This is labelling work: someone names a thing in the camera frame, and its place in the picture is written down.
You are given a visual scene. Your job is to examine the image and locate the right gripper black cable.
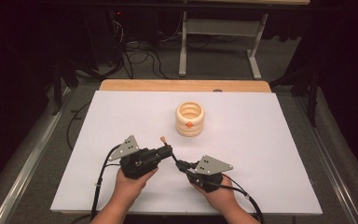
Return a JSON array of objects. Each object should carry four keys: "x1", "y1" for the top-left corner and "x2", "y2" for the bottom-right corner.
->
[{"x1": 211, "y1": 174, "x2": 265, "y2": 224}]

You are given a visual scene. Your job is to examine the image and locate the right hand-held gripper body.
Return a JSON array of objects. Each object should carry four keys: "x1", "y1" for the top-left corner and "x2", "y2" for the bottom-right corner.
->
[{"x1": 186, "y1": 154, "x2": 234, "y2": 193}]

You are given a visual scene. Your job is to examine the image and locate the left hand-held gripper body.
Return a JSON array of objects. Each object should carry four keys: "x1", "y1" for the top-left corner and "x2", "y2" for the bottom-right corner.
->
[{"x1": 108, "y1": 134, "x2": 162, "y2": 180}]

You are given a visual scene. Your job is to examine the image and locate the white metal frame desk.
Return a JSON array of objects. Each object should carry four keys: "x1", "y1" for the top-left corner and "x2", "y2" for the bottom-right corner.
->
[{"x1": 178, "y1": 0, "x2": 311, "y2": 80}]

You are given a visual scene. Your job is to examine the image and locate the person's right hand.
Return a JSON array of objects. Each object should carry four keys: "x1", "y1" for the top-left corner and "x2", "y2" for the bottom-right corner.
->
[{"x1": 191, "y1": 175, "x2": 241, "y2": 216}]

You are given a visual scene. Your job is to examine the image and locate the white table cover sheet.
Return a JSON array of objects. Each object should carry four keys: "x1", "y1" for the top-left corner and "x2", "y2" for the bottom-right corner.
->
[{"x1": 49, "y1": 90, "x2": 324, "y2": 216}]

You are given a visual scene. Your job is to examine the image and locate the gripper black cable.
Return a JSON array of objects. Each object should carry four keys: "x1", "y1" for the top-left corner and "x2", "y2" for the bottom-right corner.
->
[
  {"x1": 89, "y1": 143, "x2": 122, "y2": 220},
  {"x1": 211, "y1": 174, "x2": 265, "y2": 224}
]

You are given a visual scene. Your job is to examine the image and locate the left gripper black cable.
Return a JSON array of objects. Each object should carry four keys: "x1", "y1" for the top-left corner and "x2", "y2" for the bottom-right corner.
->
[{"x1": 89, "y1": 143, "x2": 122, "y2": 220}]

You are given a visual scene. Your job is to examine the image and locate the dark blue pencil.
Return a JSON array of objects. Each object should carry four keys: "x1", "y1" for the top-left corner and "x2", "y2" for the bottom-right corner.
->
[{"x1": 159, "y1": 135, "x2": 181, "y2": 166}]

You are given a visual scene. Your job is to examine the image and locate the tangle of floor cables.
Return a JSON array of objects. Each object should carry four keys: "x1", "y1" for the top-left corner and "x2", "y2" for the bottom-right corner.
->
[{"x1": 108, "y1": 18, "x2": 185, "y2": 80}]

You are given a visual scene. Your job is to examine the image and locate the person's left hand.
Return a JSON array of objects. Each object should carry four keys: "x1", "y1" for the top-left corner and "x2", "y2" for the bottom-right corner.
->
[{"x1": 111, "y1": 167, "x2": 158, "y2": 208}]

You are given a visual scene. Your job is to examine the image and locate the black floor cable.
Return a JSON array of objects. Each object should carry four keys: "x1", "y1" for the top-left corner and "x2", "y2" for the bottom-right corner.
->
[{"x1": 66, "y1": 100, "x2": 93, "y2": 151}]

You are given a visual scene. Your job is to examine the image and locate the dark computer tower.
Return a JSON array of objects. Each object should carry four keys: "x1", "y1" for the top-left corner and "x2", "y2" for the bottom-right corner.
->
[{"x1": 82, "y1": 8, "x2": 129, "y2": 64}]

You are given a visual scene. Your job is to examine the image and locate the aluminium floor rail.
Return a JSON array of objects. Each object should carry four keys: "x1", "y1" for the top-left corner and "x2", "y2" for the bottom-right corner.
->
[
  {"x1": 293, "y1": 94, "x2": 358, "y2": 224},
  {"x1": 0, "y1": 88, "x2": 74, "y2": 224}
]

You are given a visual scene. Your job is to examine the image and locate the cream duck pen holder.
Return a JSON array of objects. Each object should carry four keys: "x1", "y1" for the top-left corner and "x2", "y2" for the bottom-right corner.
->
[{"x1": 174, "y1": 101, "x2": 206, "y2": 138}]

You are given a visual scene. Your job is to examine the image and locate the dark metal stand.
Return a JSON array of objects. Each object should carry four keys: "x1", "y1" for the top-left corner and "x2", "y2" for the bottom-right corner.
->
[
  {"x1": 269, "y1": 62, "x2": 321, "y2": 128},
  {"x1": 49, "y1": 57, "x2": 79, "y2": 117}
]

